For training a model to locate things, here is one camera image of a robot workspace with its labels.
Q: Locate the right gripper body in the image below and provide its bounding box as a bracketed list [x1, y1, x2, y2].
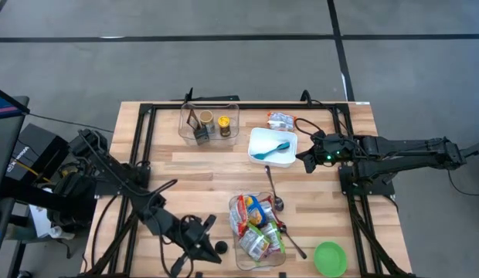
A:
[303, 130, 359, 174]

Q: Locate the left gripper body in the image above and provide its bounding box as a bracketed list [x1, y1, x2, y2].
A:
[172, 214, 208, 256]

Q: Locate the teal plastic spoon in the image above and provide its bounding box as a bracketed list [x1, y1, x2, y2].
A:
[251, 141, 291, 161]

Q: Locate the orange red ramen packet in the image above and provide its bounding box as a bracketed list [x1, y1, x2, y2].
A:
[229, 195, 249, 237]

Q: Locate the yellow green ramen packet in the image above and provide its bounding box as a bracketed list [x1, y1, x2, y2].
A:
[262, 220, 286, 255]
[238, 222, 272, 263]

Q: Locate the yellow snack packet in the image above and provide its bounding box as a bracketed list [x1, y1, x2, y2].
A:
[245, 195, 268, 228]

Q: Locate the blue silver snack packet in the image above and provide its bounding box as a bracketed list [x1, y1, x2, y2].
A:
[262, 196, 282, 227]

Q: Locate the yellow lid spice jar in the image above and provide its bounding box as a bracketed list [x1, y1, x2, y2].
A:
[217, 115, 232, 137]

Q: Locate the brown lid glass jar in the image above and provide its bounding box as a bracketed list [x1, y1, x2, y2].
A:
[199, 110, 216, 135]

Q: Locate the small brown packet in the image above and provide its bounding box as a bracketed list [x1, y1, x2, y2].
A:
[186, 109, 202, 131]

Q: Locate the white plastic lid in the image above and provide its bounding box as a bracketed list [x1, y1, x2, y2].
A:
[247, 127, 298, 169]

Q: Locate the silver orange ramen packet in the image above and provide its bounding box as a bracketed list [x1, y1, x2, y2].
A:
[267, 111, 297, 131]

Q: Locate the dark metal spoon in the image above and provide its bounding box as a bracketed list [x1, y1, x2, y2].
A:
[280, 223, 308, 260]
[264, 165, 285, 212]

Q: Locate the green plastic bowl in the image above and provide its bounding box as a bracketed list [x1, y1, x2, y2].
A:
[313, 241, 348, 278]

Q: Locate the white paper sheet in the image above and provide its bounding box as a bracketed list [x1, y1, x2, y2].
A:
[29, 203, 65, 239]

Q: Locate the black cardboard box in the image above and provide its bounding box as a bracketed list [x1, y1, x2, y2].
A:
[5, 123, 70, 182]

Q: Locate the black computer monitor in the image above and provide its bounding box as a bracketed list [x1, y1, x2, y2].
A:
[0, 84, 31, 200]

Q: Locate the black aluminium rig frame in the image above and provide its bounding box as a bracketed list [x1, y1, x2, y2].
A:
[80, 100, 418, 278]

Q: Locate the long black table bracket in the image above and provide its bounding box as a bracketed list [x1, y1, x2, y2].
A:
[184, 87, 240, 103]

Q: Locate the black floor cable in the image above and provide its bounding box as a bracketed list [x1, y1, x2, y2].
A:
[29, 112, 115, 134]

